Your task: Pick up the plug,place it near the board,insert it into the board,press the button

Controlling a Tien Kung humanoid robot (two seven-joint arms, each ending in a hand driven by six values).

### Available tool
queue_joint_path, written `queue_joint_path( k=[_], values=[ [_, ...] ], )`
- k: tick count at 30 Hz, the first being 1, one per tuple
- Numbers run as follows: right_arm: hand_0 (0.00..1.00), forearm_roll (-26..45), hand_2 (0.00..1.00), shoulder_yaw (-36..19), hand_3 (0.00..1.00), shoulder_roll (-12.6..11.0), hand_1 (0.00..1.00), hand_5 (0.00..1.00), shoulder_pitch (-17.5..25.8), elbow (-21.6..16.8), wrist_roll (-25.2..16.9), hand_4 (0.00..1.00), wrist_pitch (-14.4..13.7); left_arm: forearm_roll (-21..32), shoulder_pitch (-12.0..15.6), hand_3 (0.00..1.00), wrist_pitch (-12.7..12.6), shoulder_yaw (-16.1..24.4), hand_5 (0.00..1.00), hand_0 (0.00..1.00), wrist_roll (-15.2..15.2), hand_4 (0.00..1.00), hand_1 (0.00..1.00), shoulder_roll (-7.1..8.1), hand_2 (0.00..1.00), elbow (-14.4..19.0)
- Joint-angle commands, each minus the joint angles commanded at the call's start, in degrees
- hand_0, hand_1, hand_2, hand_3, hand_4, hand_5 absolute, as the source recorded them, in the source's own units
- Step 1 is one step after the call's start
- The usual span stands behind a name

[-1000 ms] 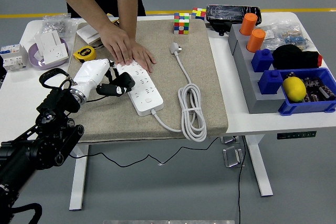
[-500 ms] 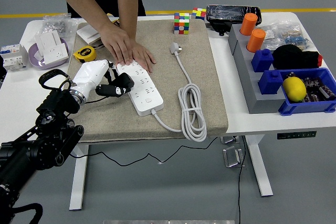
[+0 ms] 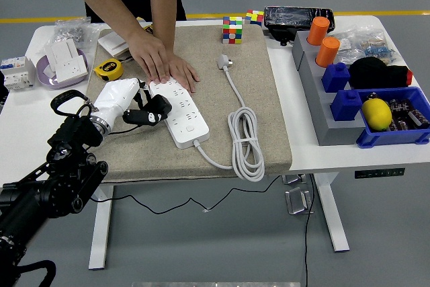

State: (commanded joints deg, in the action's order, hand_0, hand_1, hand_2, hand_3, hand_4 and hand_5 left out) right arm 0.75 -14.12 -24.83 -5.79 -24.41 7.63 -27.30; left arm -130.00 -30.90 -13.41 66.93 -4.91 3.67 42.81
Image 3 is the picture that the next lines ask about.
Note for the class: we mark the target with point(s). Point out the person's left hand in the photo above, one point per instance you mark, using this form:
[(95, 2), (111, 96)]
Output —
[(184, 73)]

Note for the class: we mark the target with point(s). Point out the person's right hand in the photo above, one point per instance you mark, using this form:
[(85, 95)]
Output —
[(151, 56)]

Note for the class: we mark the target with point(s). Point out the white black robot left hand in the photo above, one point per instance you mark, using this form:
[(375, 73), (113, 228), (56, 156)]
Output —
[(114, 99)]

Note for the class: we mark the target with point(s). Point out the black power adapter plug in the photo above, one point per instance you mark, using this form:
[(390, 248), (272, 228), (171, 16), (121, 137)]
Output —
[(161, 103)]

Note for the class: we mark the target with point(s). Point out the white power strip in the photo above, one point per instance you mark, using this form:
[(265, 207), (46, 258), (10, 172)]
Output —
[(188, 122)]

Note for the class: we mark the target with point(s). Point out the person's left forearm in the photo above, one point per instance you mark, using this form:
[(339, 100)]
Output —
[(163, 4)]

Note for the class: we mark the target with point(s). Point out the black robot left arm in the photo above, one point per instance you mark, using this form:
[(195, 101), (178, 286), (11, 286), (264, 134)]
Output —
[(67, 166)]

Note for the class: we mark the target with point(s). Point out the boxy yellow tape measure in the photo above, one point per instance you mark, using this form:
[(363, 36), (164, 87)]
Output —
[(148, 29)]

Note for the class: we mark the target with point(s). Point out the flat yellow tape measure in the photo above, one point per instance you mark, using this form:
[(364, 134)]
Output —
[(109, 69)]

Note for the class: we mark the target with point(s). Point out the large Rubik's cube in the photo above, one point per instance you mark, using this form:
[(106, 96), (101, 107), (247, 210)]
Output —
[(232, 30)]

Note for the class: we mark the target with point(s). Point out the purple bowl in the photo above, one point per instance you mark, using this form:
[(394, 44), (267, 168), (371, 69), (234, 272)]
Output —
[(47, 80)]

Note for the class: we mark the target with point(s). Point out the white plastic panel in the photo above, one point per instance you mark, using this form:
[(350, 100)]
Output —
[(60, 48)]

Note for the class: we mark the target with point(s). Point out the grey-brown fabric mat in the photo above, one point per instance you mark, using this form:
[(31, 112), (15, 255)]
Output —
[(161, 159)]

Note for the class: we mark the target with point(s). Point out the clear bag of metal parts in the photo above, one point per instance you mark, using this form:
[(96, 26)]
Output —
[(72, 31)]

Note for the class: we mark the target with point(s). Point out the small Rubik's cube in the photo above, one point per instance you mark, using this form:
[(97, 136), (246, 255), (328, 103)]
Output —
[(254, 17)]

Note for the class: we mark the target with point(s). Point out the white circuit breaker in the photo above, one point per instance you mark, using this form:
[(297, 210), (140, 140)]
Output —
[(16, 75)]

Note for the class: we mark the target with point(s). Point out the black rounded object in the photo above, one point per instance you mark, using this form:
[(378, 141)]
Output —
[(2, 92)]

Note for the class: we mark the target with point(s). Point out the black wrapped box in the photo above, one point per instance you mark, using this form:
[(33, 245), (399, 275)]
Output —
[(289, 18)]

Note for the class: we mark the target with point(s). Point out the grey stepped block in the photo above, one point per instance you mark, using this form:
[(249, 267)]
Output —
[(314, 99)]

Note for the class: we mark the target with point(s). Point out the orange cylinder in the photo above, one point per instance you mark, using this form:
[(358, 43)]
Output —
[(327, 51), (318, 30)]

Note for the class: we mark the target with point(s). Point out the white table leg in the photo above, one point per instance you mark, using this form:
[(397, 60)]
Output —
[(331, 213), (100, 240)]

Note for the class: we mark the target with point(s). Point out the small blue block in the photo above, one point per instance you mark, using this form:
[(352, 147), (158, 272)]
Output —
[(336, 78)]

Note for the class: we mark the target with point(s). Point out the clear bag of white parts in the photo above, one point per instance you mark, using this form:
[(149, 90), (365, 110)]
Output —
[(347, 46)]

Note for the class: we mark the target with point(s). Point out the large blue block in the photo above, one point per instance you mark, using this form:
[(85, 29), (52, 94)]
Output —
[(347, 106)]

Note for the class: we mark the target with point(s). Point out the black cloth with red end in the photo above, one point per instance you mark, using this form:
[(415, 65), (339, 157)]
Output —
[(369, 72)]

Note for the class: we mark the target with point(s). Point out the clear bag of blue parts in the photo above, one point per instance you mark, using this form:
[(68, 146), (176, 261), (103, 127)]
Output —
[(373, 48)]

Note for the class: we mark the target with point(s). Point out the yellow lemon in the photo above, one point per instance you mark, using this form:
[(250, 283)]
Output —
[(376, 115)]

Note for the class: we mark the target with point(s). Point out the blue plastic bin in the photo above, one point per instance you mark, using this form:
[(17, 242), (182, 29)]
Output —
[(386, 137)]

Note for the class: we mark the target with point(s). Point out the black table control panel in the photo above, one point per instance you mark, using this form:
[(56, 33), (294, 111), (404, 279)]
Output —
[(379, 173)]

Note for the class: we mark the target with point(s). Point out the white wall switch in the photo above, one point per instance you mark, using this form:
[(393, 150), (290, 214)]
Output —
[(109, 43)]

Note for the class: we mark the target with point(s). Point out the white wall socket panel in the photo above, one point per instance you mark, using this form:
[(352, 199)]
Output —
[(69, 67)]

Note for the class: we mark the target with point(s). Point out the small metal bracket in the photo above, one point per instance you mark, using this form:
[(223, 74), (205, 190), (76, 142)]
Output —
[(294, 179)]

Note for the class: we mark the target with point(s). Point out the large metal bracket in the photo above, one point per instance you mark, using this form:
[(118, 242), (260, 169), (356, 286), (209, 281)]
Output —
[(297, 201)]

